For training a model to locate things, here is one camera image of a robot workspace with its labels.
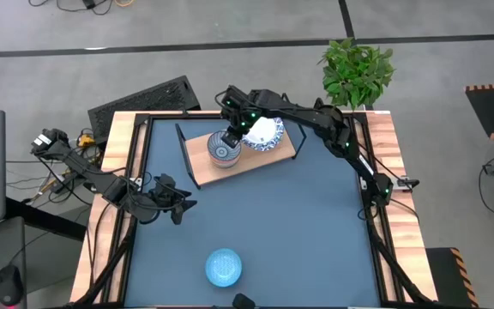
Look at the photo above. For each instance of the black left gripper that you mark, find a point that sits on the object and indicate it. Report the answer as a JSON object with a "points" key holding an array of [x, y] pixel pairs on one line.
{"points": [[167, 193]]}

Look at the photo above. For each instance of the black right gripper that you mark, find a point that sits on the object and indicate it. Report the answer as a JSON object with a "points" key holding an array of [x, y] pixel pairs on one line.
{"points": [[240, 109]]}

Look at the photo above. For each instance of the dark blue patterned bowl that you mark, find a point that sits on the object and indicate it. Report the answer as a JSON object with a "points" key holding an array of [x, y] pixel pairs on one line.
{"points": [[221, 153]]}

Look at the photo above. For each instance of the orange white patterned bowl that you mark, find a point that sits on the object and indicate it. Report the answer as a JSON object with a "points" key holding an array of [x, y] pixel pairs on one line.
{"points": [[224, 165]]}

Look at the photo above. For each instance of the blue white scalloped bowl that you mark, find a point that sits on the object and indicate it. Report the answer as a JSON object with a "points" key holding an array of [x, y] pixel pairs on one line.
{"points": [[268, 133]]}

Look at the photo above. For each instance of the light blue geometric bowl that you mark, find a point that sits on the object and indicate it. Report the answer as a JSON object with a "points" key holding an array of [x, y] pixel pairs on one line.
{"points": [[223, 267]]}

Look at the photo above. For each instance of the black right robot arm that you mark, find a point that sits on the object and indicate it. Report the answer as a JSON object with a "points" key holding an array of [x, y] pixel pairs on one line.
{"points": [[311, 113]]}

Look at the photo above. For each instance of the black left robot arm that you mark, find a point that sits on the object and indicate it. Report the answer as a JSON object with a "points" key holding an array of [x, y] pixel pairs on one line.
{"points": [[101, 182]]}

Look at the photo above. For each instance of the black vented panel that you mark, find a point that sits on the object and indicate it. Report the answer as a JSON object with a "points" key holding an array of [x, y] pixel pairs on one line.
{"points": [[144, 103]]}

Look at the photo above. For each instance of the grey blue table mat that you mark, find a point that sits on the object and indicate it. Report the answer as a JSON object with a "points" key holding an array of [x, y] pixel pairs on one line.
{"points": [[294, 236]]}

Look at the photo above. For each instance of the green potted plant black pot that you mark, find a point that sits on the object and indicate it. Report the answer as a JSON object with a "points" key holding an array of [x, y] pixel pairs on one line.
{"points": [[354, 75]]}

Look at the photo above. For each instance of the black computer mouse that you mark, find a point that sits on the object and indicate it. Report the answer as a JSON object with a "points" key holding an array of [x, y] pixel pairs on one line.
{"points": [[9, 285]]}

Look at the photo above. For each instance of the black power adapter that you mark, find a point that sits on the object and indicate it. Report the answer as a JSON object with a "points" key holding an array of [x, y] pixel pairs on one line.
{"points": [[88, 3]]}

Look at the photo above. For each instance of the black table-level camera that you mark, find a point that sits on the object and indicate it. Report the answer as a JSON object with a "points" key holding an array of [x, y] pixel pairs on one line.
{"points": [[242, 301]]}

